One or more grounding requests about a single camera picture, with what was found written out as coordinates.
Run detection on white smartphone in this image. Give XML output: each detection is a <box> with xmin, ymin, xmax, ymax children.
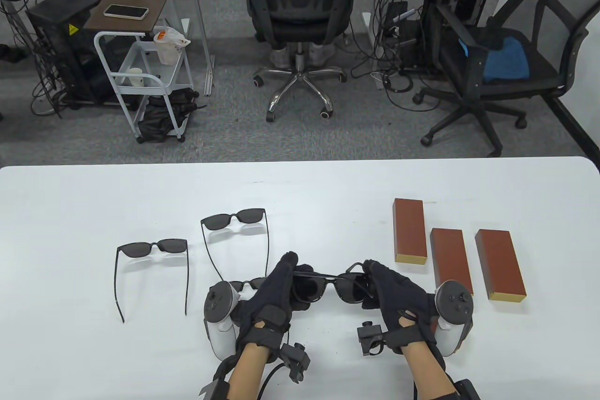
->
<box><xmin>103</xmin><ymin>4</ymin><xmax>150</xmax><ymax>21</ymax></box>

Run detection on white rolling cart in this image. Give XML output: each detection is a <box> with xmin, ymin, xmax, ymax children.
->
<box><xmin>93</xmin><ymin>30</ymin><xmax>194</xmax><ymax>144</ymax></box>

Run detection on black computer cabinet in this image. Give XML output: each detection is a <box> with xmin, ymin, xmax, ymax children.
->
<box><xmin>25</xmin><ymin>0</ymin><xmax>118</xmax><ymax>106</ymax></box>

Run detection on black bag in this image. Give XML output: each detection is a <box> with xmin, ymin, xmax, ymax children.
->
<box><xmin>137</xmin><ymin>87</ymin><xmax>208</xmax><ymax>143</ymax></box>

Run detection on person's left forearm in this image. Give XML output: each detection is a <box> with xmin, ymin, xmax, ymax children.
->
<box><xmin>226</xmin><ymin>343</ymin><xmax>276</xmax><ymax>400</ymax></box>

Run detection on blue seat cushion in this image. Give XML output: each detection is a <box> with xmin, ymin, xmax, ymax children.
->
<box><xmin>483</xmin><ymin>36</ymin><xmax>531</xmax><ymax>83</ymax></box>

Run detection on person's right forearm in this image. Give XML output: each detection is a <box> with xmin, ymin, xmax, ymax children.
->
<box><xmin>401</xmin><ymin>340</ymin><xmax>458</xmax><ymax>400</ymax></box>

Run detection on black computer tower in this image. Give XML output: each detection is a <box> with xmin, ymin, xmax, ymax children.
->
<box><xmin>385</xmin><ymin>0</ymin><xmax>423</xmax><ymax>73</ymax></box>

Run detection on white plastic bag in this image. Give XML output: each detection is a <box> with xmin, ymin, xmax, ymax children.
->
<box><xmin>153</xmin><ymin>26</ymin><xmax>192</xmax><ymax>66</ymax></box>

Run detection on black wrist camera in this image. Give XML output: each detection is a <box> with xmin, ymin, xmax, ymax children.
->
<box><xmin>357</xmin><ymin>321</ymin><xmax>386</xmax><ymax>356</ymax></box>
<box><xmin>279</xmin><ymin>342</ymin><xmax>311</xmax><ymax>385</ymax></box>

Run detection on black mesh armchair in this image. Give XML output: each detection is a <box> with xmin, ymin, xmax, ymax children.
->
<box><xmin>412</xmin><ymin>0</ymin><xmax>590</xmax><ymax>158</ymax></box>

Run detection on aluminium frame post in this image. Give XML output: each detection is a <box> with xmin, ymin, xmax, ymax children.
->
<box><xmin>182</xmin><ymin>0</ymin><xmax>216</xmax><ymax>97</ymax></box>

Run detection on black sunglasses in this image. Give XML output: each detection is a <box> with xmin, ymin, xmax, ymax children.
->
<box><xmin>290</xmin><ymin>264</ymin><xmax>376</xmax><ymax>305</ymax></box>
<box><xmin>227</xmin><ymin>277</ymin><xmax>269</xmax><ymax>293</ymax></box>
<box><xmin>200</xmin><ymin>207</ymin><xmax>271</xmax><ymax>286</ymax></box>
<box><xmin>114</xmin><ymin>238</ymin><xmax>190</xmax><ymax>325</ymax></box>

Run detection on grey white handheld controller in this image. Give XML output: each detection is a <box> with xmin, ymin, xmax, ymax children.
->
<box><xmin>433</xmin><ymin>280</ymin><xmax>475</xmax><ymax>358</ymax></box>
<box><xmin>202</xmin><ymin>280</ymin><xmax>242</xmax><ymax>362</ymax></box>

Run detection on black office chair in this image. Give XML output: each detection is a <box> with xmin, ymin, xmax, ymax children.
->
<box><xmin>240</xmin><ymin>0</ymin><xmax>360</xmax><ymax>122</ymax></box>

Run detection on person's right hand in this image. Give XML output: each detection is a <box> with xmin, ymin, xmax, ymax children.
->
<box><xmin>361</xmin><ymin>259</ymin><xmax>440</xmax><ymax>355</ymax></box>

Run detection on person's left hand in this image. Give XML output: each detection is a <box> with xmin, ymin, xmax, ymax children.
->
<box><xmin>232</xmin><ymin>252</ymin><xmax>325</xmax><ymax>348</ymax></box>

